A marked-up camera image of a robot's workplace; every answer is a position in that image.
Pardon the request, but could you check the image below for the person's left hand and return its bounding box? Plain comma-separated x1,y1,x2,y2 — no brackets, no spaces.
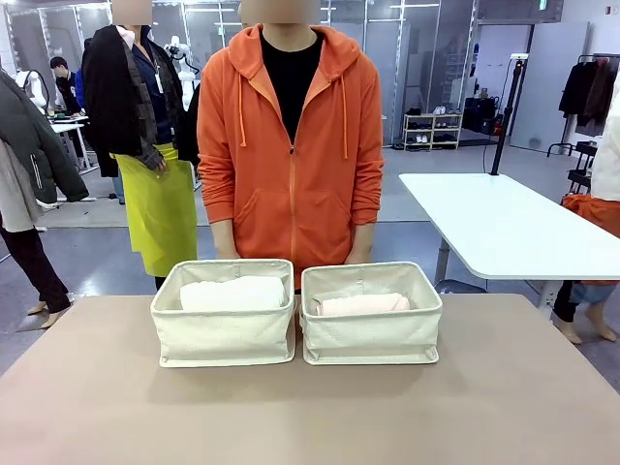
346,233,377,265

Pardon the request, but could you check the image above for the person's right hand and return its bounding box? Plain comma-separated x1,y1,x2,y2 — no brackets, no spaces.
212,231,242,261

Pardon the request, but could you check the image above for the white towel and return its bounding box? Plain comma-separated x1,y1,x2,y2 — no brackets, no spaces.
179,274,288,313

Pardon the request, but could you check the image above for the pink towel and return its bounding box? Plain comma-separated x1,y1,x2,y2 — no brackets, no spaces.
312,292,412,319

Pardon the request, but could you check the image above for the person's right forearm orange sleeve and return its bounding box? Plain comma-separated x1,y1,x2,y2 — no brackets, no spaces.
197,159,239,234

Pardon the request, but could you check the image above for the person's left forearm orange sleeve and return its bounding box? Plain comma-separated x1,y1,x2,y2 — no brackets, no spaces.
349,159,387,237

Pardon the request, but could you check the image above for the grey table leg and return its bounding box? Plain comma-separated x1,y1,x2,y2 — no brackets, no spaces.
434,232,452,287
536,279,563,319

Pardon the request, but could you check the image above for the person in orange hoodie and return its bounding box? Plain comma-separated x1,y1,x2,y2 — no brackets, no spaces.
196,0,387,295

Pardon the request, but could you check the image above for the beige fabric basket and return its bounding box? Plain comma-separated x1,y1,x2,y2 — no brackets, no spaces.
298,261,444,365
149,259,297,369

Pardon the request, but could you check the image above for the black round floor base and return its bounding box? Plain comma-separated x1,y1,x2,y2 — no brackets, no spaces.
434,278,489,295

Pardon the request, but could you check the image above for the wooden shoe rack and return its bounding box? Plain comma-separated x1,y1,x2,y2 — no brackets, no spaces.
402,111,464,151

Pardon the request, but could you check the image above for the white side table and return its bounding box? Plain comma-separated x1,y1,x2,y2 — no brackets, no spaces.
397,172,620,282

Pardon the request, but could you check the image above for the white background desk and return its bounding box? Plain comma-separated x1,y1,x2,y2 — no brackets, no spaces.
47,114,101,175

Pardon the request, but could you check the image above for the person in dark jacket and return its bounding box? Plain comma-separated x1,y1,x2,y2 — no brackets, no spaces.
49,56,87,117

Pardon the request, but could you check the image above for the black utility cart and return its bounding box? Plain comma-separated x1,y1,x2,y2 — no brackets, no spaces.
566,140,600,195

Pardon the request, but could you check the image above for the clothes rack with dark garments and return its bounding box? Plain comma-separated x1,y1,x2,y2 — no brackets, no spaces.
546,52,620,159

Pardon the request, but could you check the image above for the black camera pole stand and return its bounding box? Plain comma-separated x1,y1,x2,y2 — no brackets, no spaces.
489,52,530,176

